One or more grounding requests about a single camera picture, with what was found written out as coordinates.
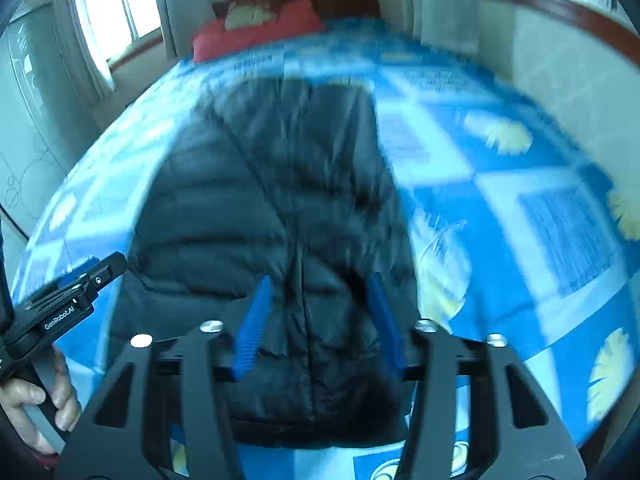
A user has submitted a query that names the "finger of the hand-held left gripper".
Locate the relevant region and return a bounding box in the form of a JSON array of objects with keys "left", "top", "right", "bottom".
[{"left": 25, "top": 252, "right": 128, "bottom": 311}]

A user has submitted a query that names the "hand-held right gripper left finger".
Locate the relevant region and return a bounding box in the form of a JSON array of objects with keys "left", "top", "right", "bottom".
[{"left": 54, "top": 275, "right": 275, "bottom": 480}]

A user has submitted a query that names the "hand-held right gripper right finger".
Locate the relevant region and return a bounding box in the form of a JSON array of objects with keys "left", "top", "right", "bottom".
[{"left": 367, "top": 272, "right": 587, "bottom": 480}]

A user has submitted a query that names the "black puffer jacket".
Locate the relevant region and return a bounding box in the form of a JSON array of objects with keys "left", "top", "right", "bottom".
[{"left": 107, "top": 77, "right": 422, "bottom": 448}]

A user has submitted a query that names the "person's left hand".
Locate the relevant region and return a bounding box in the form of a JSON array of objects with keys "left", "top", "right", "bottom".
[{"left": 0, "top": 347, "right": 83, "bottom": 456}]

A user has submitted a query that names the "frosted glass wardrobe door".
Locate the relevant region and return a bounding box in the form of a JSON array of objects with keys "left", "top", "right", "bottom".
[{"left": 0, "top": 2, "right": 103, "bottom": 243}]

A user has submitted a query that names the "blue patterned bed sheet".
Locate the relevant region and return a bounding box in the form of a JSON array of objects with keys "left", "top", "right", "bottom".
[{"left": 10, "top": 17, "right": 640, "bottom": 480}]

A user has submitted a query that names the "white curtain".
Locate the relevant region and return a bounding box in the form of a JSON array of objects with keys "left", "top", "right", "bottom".
[
  {"left": 152, "top": 0, "right": 213, "bottom": 59},
  {"left": 410, "top": 0, "right": 482, "bottom": 57},
  {"left": 65, "top": 0, "right": 117, "bottom": 102}
]

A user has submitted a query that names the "window with wooden sill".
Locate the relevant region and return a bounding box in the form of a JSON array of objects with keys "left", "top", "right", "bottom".
[
  {"left": 75, "top": 0, "right": 165, "bottom": 68},
  {"left": 479, "top": 0, "right": 640, "bottom": 68}
]

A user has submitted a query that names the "cream patterned cushion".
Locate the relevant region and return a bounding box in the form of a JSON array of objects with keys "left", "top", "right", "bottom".
[{"left": 223, "top": 1, "right": 282, "bottom": 31}]

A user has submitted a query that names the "red pillow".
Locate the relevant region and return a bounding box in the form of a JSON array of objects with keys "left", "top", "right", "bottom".
[{"left": 192, "top": 0, "right": 326, "bottom": 63}]

